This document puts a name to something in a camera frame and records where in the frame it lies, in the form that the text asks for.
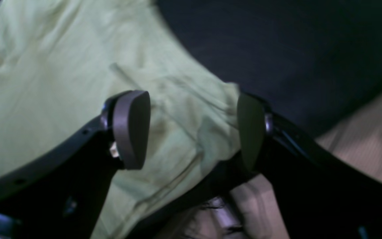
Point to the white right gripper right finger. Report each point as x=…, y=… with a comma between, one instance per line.
x=319, y=196

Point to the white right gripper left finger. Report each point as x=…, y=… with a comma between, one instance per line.
x=61, y=194

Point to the light green T-shirt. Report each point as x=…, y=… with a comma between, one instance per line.
x=61, y=59

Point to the black table cloth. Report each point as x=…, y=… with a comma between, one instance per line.
x=314, y=62

